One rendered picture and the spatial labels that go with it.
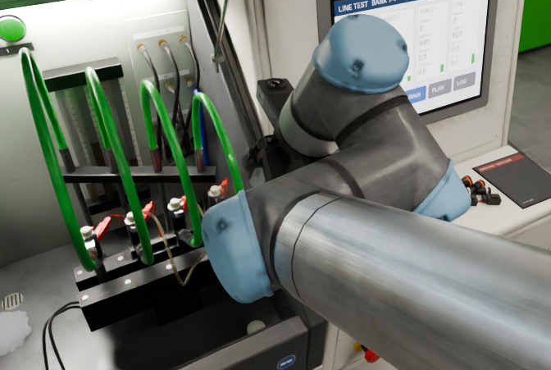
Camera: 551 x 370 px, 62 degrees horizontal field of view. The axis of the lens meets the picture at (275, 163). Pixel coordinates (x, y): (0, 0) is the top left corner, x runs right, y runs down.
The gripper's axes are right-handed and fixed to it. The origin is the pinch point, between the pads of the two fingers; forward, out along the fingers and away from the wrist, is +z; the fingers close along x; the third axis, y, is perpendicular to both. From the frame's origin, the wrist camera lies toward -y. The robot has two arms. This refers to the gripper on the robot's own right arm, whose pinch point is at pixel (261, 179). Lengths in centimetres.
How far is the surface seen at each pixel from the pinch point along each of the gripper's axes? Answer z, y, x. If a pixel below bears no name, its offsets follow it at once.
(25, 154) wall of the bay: 36, -26, -37
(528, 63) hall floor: 175, -133, 312
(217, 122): 1.4, -11.0, -4.2
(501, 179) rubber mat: 21, 0, 67
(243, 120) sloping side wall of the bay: 12.5, -16.9, 4.0
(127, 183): 0.3, -2.1, -19.0
